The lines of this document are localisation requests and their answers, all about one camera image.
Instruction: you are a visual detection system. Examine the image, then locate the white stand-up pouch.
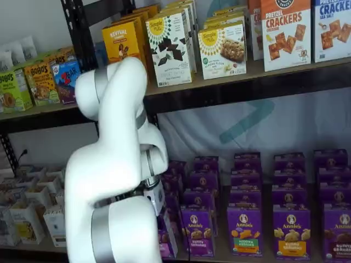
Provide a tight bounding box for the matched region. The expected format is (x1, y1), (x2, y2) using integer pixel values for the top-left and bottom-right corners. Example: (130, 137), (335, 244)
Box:
(20, 35), (37, 60)
(7, 42), (25, 65)
(0, 52), (14, 71)

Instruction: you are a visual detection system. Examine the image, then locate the purple Annie's box maroon patch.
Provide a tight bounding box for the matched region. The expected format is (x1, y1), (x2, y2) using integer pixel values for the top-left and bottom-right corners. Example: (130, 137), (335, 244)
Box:
(322, 204), (351, 261)

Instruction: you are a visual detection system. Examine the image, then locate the cheddar pretzel crackers box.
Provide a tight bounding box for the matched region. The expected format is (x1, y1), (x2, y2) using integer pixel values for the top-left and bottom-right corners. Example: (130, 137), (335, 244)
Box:
(260, 0), (312, 72)

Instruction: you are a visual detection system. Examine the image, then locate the black wall plug cord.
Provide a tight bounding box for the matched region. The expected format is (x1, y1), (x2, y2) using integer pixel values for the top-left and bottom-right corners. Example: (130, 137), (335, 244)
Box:
(16, 148), (30, 167)

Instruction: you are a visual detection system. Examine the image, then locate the red pretzel crackers box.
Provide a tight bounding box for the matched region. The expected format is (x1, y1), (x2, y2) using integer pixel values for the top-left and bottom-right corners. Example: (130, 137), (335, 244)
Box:
(248, 0), (264, 61)

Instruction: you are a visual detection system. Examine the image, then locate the yellow Simple Mills bars box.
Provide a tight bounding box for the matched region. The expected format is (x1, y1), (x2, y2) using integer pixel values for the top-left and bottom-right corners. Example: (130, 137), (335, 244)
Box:
(205, 8), (245, 20)
(197, 23), (247, 81)
(203, 15), (246, 30)

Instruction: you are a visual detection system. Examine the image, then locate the orange Revival snack box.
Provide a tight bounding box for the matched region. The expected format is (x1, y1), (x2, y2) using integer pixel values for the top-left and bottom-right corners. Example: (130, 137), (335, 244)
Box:
(101, 20), (148, 66)
(117, 11), (153, 75)
(133, 3), (161, 18)

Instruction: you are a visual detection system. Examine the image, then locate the black metal shelving rack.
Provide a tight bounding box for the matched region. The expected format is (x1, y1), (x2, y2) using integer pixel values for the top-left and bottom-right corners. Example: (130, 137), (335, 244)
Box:
(61, 0), (351, 263)
(0, 0), (110, 179)

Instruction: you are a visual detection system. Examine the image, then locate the green Bobo's box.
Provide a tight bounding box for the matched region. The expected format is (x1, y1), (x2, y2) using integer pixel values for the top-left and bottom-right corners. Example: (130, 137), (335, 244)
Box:
(0, 68), (33, 113)

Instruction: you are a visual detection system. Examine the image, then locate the Simple Mills sweet thins box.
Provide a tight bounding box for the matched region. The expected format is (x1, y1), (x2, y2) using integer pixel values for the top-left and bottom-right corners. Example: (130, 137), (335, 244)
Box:
(172, 0), (197, 9)
(160, 7), (197, 73)
(145, 13), (193, 88)

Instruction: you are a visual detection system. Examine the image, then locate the purple Annie's box green patch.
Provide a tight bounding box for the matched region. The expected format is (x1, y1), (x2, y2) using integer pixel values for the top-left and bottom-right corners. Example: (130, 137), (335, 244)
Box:
(227, 205), (263, 258)

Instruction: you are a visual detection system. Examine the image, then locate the purple Annie's snack box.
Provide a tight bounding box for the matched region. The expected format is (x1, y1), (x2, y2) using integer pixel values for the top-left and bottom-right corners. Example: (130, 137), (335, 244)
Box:
(234, 152), (261, 172)
(319, 184), (351, 205)
(271, 186), (308, 207)
(314, 149), (348, 168)
(194, 156), (219, 175)
(273, 169), (307, 187)
(161, 175), (184, 194)
(229, 188), (263, 208)
(273, 152), (305, 170)
(317, 167), (351, 186)
(189, 172), (219, 192)
(167, 161), (189, 178)
(183, 190), (217, 211)
(164, 191), (181, 213)
(231, 170), (262, 190)

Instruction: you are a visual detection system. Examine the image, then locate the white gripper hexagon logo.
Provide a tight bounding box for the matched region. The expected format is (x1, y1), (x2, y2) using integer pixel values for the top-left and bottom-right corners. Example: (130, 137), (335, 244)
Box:
(144, 185), (166, 217)

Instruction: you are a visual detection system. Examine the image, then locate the orange Bobo's box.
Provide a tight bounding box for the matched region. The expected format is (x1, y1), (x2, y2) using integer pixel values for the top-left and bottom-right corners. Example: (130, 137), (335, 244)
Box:
(45, 48), (75, 66)
(24, 62), (60, 107)

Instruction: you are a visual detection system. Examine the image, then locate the white Organic Pantry carton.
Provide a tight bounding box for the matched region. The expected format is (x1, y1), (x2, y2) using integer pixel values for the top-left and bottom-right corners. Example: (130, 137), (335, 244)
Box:
(54, 189), (66, 207)
(4, 188), (28, 208)
(0, 208), (21, 247)
(15, 176), (39, 191)
(24, 186), (53, 209)
(9, 202), (46, 244)
(46, 166), (66, 183)
(26, 166), (47, 179)
(37, 175), (61, 194)
(43, 205), (67, 247)

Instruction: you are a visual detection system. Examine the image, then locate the sea salt pretzel crackers box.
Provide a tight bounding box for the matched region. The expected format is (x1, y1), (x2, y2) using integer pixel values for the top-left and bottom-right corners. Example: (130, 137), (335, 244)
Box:
(312, 0), (351, 63)

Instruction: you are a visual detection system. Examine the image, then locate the blue Z Bar box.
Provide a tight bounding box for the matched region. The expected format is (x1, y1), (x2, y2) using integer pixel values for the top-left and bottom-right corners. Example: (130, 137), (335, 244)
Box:
(52, 60), (82, 105)

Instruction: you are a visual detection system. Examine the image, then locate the purple Annie's box orange patch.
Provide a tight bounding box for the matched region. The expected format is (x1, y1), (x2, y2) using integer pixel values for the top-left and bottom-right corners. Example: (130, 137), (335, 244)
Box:
(273, 205), (312, 260)

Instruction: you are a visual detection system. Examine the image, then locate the purple Annie's box pink patch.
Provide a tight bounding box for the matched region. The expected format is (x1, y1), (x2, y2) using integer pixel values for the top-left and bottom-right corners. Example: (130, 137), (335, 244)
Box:
(157, 209), (179, 260)

